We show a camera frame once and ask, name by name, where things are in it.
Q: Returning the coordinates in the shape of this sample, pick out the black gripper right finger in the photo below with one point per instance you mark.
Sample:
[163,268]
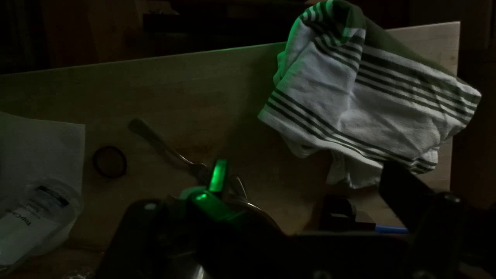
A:
[444,233]

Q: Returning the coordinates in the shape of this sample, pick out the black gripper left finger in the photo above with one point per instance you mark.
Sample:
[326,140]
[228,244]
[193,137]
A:
[171,242]

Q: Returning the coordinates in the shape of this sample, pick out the clear plastic bottle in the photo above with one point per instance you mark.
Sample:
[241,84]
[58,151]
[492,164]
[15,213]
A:
[36,217]

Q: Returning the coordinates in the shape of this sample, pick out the metal spoon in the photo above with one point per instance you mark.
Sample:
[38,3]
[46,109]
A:
[165,149]

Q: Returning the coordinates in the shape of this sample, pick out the white striped kitchen towel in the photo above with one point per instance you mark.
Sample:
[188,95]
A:
[362,98]

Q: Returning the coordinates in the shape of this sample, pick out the white paper sheet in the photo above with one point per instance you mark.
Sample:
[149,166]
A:
[36,149]

